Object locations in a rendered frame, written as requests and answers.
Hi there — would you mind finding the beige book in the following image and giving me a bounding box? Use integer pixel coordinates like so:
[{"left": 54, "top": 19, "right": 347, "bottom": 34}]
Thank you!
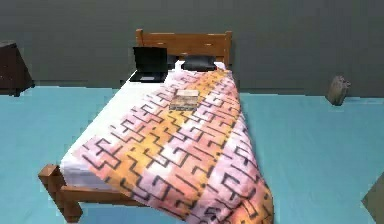
[{"left": 169, "top": 88, "right": 200, "bottom": 112}]

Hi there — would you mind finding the orange pink patterned blanket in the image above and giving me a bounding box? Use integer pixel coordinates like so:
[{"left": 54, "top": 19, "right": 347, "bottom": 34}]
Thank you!
[{"left": 72, "top": 68, "right": 276, "bottom": 224}]

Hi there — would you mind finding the black pillow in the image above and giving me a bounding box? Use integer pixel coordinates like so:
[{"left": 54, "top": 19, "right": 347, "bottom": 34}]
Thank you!
[{"left": 181, "top": 54, "right": 218, "bottom": 72}]

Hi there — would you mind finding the black laptop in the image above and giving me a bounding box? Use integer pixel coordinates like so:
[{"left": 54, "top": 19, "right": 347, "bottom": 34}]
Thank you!
[{"left": 129, "top": 45, "right": 169, "bottom": 84}]

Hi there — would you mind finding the brown wooden bed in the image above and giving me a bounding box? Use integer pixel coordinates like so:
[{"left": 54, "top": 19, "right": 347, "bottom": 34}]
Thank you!
[{"left": 37, "top": 28, "right": 276, "bottom": 224}]

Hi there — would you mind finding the grey brown bin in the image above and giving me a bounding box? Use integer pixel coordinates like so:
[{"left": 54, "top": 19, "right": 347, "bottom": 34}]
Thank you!
[{"left": 325, "top": 75, "right": 352, "bottom": 107}]

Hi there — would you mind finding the dark brown cabinet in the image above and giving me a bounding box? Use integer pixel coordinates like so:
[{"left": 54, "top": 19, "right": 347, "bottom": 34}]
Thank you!
[{"left": 0, "top": 39, "right": 36, "bottom": 98}]

